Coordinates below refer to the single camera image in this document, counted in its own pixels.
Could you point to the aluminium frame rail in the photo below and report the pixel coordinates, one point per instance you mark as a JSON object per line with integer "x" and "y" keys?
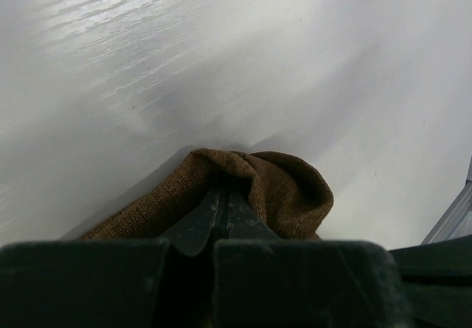
{"x": 456, "y": 221}

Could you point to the brown cloth napkin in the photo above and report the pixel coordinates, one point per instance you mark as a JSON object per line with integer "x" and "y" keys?
{"x": 285, "y": 192}

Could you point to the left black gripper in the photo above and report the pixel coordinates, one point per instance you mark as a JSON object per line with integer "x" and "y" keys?
{"x": 437, "y": 280}

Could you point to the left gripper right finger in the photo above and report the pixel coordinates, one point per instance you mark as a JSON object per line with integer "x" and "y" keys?
{"x": 264, "y": 281}

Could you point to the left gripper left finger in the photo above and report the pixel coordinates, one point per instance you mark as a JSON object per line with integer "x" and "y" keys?
{"x": 159, "y": 282}

